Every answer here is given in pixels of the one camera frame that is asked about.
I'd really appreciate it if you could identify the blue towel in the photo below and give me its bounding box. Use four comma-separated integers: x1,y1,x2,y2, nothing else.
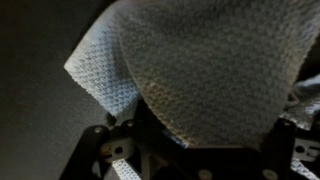
64,0,320,148

